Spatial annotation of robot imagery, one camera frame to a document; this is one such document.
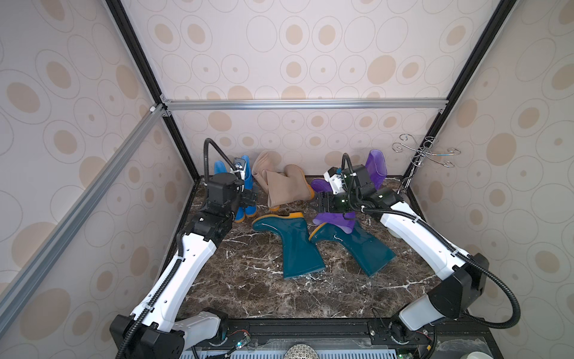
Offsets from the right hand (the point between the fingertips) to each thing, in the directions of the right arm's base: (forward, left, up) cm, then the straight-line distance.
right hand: (323, 201), depth 77 cm
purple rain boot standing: (+18, -21, 0) cm, 28 cm away
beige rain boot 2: (+22, +24, -1) cm, 33 cm away
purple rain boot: (+2, -9, -15) cm, 18 cm away
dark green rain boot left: (-10, +8, -23) cm, 27 cm away
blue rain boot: (+10, +32, -19) cm, 38 cm away
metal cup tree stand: (+22, -39, +5) cm, 45 cm away
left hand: (+1, +26, +10) cm, 28 cm away
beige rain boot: (+17, +17, -13) cm, 27 cm away
